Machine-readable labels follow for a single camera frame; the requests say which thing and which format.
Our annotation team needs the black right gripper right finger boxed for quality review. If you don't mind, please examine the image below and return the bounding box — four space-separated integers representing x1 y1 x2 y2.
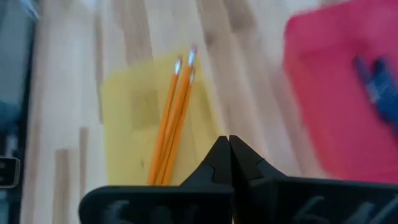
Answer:
229 135 398 224

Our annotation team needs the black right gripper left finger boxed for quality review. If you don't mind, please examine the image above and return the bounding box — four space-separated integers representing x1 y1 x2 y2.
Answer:
79 136 234 224

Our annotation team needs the blue crayon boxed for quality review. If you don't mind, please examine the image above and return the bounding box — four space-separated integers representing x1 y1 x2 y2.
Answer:
365 70 398 134

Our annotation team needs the yellow plastic bin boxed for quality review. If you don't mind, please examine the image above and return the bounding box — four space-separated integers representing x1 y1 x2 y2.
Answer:
99 46 226 187

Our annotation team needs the red plastic bin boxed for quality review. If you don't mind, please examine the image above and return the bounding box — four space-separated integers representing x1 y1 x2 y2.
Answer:
282 0 398 184

